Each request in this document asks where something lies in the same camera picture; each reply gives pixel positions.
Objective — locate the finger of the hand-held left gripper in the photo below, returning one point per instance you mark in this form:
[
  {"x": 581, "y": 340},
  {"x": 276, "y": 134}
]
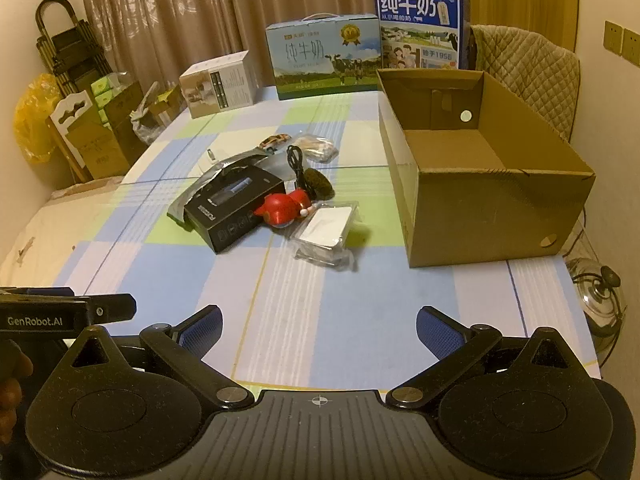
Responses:
[{"x": 112, "y": 308}]

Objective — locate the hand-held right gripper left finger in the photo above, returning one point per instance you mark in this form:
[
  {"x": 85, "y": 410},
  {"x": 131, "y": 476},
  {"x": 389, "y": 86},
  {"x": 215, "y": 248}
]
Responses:
[{"x": 202, "y": 332}]

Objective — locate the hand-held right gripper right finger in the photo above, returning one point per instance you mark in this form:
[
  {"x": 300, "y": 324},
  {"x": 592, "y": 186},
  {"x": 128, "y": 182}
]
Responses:
[{"x": 440, "y": 332}]

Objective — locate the black product box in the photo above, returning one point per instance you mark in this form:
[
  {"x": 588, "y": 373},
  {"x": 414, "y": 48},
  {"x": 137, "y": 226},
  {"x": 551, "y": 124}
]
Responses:
[{"x": 235, "y": 222}]

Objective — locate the brown cardboard box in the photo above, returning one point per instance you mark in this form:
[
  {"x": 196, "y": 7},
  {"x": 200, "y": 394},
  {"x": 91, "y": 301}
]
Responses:
[{"x": 475, "y": 220}]

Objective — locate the red toy figure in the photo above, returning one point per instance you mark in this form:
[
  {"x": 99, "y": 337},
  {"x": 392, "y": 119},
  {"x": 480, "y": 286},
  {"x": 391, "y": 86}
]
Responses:
[{"x": 280, "y": 207}]

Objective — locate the white item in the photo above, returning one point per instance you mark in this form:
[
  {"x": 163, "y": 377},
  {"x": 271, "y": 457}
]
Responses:
[{"x": 325, "y": 227}]

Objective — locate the silver foil bag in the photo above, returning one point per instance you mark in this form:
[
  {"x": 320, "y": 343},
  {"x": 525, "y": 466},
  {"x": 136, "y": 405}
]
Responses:
[{"x": 240, "y": 162}]

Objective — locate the dark fuzzy ball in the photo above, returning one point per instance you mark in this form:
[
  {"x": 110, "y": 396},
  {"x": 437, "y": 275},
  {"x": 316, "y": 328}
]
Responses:
[{"x": 321, "y": 186}]

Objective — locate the small toy car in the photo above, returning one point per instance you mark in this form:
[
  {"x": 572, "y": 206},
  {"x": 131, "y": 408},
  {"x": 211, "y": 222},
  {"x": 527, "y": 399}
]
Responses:
[{"x": 274, "y": 141}]

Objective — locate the bag of cotton swabs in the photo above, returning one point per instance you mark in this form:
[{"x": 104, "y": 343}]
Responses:
[{"x": 317, "y": 147}]

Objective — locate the person's left hand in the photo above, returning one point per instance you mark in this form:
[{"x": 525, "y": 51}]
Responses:
[{"x": 7, "y": 402}]

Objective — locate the checked tablecloth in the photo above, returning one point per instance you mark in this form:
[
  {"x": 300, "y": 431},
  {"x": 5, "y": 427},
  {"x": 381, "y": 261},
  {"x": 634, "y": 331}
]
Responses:
[{"x": 350, "y": 285}]

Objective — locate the glass lid with black knob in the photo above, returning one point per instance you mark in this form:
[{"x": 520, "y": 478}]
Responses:
[{"x": 600, "y": 300}]

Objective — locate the cardboard box with white flap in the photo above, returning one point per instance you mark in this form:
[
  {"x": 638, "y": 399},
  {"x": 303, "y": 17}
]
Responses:
[{"x": 90, "y": 145}]

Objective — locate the clear plastic bag with contents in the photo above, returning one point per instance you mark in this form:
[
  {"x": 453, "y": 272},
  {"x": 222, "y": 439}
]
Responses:
[{"x": 147, "y": 125}]

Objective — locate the large brown cardboard carton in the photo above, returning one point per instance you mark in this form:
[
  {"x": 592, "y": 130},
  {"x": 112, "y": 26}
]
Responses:
[{"x": 125, "y": 120}]

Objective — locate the yellow plastic bag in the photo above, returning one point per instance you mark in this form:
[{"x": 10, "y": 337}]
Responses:
[{"x": 35, "y": 110}]

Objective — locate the stack of green tissue packs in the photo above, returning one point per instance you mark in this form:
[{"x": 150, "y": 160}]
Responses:
[{"x": 105, "y": 100}]

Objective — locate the small cardboard carton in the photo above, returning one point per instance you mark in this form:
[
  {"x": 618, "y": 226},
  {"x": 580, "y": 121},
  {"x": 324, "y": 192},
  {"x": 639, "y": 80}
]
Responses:
[{"x": 167, "y": 105}]

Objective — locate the white and brown product box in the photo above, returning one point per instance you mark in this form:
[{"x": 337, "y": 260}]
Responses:
[{"x": 230, "y": 80}]

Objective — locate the folded metal step ladder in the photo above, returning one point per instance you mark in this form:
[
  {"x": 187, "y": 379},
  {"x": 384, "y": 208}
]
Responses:
[{"x": 65, "y": 45}]

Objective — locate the chair with quilted cover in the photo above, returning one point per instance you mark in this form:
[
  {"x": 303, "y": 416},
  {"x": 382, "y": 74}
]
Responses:
[{"x": 530, "y": 75}]

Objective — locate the light blue milk carton box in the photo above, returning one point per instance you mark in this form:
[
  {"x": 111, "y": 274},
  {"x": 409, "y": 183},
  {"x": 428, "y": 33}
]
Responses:
[{"x": 320, "y": 60}]

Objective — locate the dark blue milk carton box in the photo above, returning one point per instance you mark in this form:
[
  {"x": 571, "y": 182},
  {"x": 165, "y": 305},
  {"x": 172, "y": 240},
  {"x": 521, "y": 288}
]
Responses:
[{"x": 420, "y": 25}]

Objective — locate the brown curtain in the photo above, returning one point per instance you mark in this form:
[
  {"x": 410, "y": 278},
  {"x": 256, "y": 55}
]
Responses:
[{"x": 200, "y": 5}]

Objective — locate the beige wall socket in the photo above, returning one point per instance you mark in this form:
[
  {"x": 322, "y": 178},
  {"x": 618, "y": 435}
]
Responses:
[
  {"x": 613, "y": 37},
  {"x": 631, "y": 47}
]

